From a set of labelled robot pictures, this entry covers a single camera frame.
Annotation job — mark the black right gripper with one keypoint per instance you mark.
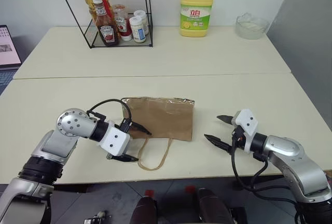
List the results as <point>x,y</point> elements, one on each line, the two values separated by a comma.
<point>238,138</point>

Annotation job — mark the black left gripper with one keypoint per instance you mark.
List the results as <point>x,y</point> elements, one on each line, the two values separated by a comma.
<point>126,126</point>

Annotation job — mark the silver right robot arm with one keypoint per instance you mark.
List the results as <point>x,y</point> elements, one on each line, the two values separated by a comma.
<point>293,156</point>

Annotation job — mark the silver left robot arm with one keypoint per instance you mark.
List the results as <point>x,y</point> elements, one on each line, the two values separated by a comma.
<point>64,126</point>

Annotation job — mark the small red object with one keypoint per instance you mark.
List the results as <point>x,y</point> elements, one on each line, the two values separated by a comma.
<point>149,193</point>
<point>190,190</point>

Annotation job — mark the dark rounded shape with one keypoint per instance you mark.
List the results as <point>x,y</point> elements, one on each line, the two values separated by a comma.
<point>144,212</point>
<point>212,208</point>

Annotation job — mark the small metal floor object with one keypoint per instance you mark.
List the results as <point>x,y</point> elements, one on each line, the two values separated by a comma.
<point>99,216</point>

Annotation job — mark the clear glass bowl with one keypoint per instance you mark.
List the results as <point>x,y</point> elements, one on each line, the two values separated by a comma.
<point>251,28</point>

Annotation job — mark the white jar with label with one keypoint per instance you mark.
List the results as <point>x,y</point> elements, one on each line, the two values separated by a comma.
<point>143,16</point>
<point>137,30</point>

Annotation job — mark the dark ketchup bottle white cap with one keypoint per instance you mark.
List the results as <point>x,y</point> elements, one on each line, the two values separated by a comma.
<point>106,30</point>

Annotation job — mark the ketchup bottle red cap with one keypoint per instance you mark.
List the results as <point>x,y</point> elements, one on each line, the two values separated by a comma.
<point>122,24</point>

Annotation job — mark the yellow dish detergent bottle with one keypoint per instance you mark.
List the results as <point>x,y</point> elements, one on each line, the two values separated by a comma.
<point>195,14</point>

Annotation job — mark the open laptop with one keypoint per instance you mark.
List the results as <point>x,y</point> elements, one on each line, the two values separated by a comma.
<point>7,50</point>

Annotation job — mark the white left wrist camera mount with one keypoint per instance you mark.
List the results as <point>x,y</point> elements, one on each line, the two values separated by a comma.
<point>115,141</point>

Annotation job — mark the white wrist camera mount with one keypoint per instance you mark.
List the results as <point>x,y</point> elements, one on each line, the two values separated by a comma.
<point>115,141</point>
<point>246,125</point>

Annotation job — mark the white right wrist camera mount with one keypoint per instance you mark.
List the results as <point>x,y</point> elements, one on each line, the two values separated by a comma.
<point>246,125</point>

